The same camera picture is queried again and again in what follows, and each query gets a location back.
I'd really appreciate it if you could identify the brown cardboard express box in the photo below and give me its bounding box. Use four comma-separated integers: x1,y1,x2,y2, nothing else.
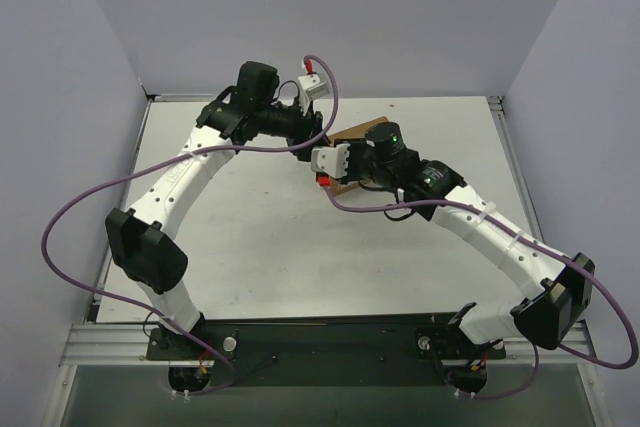
329,116,388,196

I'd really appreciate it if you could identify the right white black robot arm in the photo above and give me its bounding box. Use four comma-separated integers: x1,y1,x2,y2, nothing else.
345,122,592,350

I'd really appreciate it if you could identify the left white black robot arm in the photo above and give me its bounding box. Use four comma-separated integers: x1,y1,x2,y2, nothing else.
105,59,328,359

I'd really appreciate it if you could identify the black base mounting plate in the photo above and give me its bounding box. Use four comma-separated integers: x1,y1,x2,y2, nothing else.
146,313,506,390

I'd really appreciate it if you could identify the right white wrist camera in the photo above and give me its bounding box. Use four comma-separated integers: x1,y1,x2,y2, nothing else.
310,143,350,179

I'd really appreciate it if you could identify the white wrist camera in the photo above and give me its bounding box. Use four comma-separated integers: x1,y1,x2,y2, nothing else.
310,143,350,179
297,73,331,102

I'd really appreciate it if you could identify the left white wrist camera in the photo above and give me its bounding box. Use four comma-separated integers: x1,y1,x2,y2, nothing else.
297,73,331,102

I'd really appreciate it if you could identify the left side aluminium rail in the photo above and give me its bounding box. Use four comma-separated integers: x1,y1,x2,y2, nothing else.
83,96,155,324

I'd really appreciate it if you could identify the front aluminium rail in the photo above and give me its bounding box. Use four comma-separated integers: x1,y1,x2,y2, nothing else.
60,322,595,367

